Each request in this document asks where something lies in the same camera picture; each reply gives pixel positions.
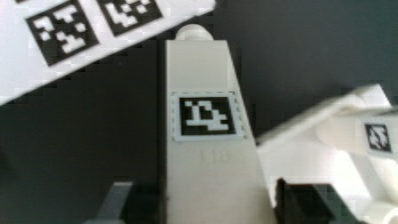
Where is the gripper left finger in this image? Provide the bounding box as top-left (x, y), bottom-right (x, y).
top-left (82, 181), bottom-right (159, 224)

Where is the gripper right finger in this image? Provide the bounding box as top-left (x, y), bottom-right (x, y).
top-left (274, 178), bottom-right (368, 224)

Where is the white desk leg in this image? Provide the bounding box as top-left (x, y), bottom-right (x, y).
top-left (166, 24), bottom-right (278, 224)
top-left (317, 107), bottom-right (398, 161)

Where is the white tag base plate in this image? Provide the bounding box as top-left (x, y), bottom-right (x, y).
top-left (0, 0), bottom-right (217, 105)

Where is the white desk tabletop tray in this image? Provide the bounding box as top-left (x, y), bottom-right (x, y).
top-left (258, 84), bottom-right (398, 224)

